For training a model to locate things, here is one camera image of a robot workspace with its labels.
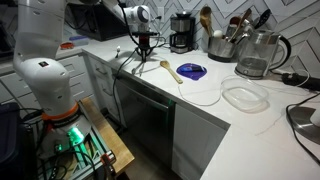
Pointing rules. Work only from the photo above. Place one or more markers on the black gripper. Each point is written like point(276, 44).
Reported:
point(144, 39)

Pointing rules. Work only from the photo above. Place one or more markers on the metal kitchen tong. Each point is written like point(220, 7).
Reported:
point(139, 68)

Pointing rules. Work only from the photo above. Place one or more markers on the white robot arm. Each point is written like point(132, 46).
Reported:
point(40, 29)

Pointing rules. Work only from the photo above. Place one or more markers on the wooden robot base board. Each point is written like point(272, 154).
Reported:
point(124, 157)

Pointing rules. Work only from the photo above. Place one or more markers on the steel cutlery holder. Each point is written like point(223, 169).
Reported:
point(220, 49)

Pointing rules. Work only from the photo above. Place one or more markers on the wooden slotted spoon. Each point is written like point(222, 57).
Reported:
point(166, 65)

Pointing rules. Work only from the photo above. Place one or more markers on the black coffee maker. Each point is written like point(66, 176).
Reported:
point(182, 25)

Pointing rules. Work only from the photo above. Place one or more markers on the black microwave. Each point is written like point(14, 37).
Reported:
point(96, 22)

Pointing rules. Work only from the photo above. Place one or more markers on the purple silicone lid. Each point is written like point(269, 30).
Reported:
point(192, 71)

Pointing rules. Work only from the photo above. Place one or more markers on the blue lidded food container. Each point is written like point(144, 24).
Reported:
point(79, 40)

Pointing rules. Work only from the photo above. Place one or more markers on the large wooden spoon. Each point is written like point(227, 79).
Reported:
point(205, 19)

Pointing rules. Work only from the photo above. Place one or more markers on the orange round lid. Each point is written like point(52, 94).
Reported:
point(66, 45)

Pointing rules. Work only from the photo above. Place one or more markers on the dishwasher front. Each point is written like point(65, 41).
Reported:
point(148, 116)

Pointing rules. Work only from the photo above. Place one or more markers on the clear plastic container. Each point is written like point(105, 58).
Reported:
point(245, 95)

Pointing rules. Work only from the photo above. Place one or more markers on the glass electric kettle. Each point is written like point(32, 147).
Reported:
point(262, 51)

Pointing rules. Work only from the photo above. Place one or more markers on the black slotted spatula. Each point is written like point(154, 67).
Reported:
point(262, 19)

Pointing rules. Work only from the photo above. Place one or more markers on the black handheld appliance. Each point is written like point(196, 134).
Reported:
point(306, 82)

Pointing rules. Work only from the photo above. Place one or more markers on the steel appliance base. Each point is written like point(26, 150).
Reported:
point(306, 121)

